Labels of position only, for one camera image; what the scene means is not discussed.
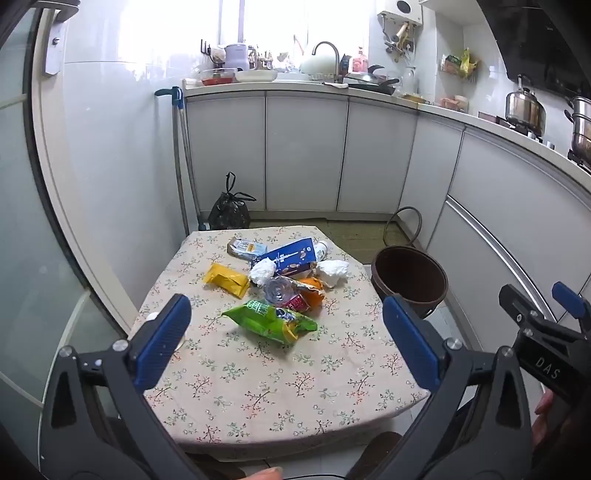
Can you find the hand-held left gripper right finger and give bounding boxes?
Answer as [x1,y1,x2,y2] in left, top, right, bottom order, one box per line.
[365,294,536,480]

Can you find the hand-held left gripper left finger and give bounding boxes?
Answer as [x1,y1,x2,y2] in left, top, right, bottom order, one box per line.
[39,293,208,480]

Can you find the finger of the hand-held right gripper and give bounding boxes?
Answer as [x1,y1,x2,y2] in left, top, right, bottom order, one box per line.
[551,281,591,329]
[499,283,548,334]

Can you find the brown bin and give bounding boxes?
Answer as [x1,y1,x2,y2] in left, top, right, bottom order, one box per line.
[370,246,448,319]

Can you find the white tissue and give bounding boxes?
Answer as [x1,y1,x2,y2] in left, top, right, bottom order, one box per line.
[249,258,278,288]
[318,259,350,289]

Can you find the green snack packet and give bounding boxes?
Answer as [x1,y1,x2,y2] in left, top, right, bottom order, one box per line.
[222,299,319,346]

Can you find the blue carton box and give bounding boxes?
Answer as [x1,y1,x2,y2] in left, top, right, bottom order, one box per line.
[250,237,317,278]

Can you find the person's right hand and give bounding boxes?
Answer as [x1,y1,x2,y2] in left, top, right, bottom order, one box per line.
[531,390,561,450]

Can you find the white round object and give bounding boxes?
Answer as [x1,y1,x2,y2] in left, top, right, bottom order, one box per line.
[145,311,185,352]

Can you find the yellow snack packet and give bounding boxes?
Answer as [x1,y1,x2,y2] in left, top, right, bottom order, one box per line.
[204,263,251,298]

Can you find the orange peel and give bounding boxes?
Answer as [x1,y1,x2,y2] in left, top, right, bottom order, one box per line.
[295,275,326,309]

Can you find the floral tablecloth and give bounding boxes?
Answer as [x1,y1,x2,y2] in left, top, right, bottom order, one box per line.
[127,224,432,457]

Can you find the woven floor mat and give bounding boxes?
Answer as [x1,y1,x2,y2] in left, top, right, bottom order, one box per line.
[252,219,407,252]

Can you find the blue and brown packet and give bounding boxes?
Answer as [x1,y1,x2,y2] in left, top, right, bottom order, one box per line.
[228,237,269,261]

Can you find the clear plastic bottle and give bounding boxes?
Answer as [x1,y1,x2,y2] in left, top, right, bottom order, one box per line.
[263,277,296,306]

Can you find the black garbage bag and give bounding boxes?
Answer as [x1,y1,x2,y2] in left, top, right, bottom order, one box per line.
[208,172,257,230]

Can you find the gas stove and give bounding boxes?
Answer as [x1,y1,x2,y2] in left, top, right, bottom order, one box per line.
[478,111,591,174]

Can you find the stacked steel steamer pot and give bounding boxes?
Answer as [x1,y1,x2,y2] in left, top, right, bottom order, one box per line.
[565,95,591,163]

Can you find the glass sliding door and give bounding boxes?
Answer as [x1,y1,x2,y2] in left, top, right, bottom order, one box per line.
[0,0,144,462]

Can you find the steel kettle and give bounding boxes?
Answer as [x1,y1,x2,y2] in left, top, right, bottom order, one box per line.
[505,76,547,136]

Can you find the white kitchen cabinet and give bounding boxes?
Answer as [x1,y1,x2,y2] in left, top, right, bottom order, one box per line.
[182,83,591,416]

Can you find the black frying pan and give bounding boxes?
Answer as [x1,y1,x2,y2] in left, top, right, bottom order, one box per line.
[344,65,400,96]

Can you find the black range hood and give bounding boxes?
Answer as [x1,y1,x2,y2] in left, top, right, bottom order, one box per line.
[475,0,591,100]

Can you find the glass bowl with red food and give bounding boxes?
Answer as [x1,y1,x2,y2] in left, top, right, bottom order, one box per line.
[201,68,238,86]

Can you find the white dish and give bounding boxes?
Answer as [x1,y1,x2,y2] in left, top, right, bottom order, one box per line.
[235,69,279,83]

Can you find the purple and white appliance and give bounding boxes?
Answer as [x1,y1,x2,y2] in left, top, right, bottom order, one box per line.
[225,44,247,71]

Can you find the metal faucet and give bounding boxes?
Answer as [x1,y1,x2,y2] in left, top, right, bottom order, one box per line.
[313,41,341,75]

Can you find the white water heater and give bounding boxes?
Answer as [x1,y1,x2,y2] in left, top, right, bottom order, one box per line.
[378,0,424,27]

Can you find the window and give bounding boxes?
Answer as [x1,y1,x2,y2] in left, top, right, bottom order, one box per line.
[115,0,370,63]

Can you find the mop with blue handle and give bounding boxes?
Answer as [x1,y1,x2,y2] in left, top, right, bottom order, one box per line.
[172,86,204,232]

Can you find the wall rack with packets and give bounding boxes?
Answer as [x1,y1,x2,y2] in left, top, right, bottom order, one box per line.
[441,48,479,85]

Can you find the mop with teal handle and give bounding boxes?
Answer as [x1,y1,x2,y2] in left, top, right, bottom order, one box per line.
[154,86,192,234]

